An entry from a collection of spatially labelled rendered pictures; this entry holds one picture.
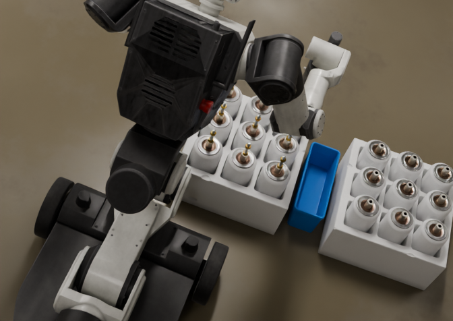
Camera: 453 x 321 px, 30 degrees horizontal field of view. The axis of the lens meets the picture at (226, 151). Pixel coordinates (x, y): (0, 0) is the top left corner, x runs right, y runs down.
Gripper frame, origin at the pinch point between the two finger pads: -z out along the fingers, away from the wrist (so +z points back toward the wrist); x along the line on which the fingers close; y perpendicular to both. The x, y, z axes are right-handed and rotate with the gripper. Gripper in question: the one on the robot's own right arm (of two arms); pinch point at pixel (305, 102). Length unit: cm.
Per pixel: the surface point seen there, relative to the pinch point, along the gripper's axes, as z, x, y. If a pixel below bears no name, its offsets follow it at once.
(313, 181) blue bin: -48, 11, -14
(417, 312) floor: -48, -16, -66
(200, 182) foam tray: -33.1, -23.2, 17.9
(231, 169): -25.0, -18.4, 10.8
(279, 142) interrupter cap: -22.7, -1.0, 2.0
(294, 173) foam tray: -30.1, -3.6, -7.3
